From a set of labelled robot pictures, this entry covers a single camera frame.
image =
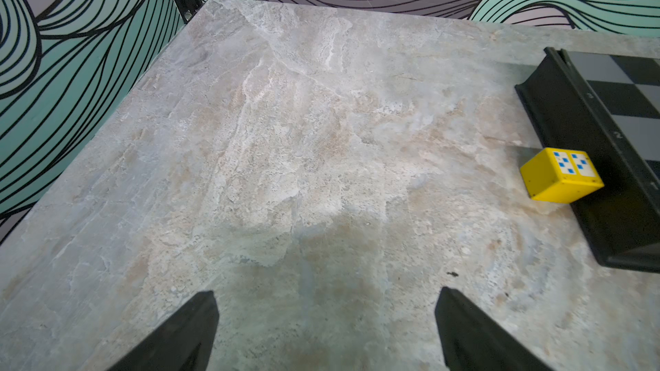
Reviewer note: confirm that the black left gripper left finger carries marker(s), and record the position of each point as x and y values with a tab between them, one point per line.
183	342

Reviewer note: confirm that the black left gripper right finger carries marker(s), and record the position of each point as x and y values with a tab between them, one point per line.
471	340

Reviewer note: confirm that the yellow dice cube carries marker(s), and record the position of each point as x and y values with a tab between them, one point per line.
560	176

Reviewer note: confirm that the black chessboard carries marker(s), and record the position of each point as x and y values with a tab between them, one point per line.
608	107

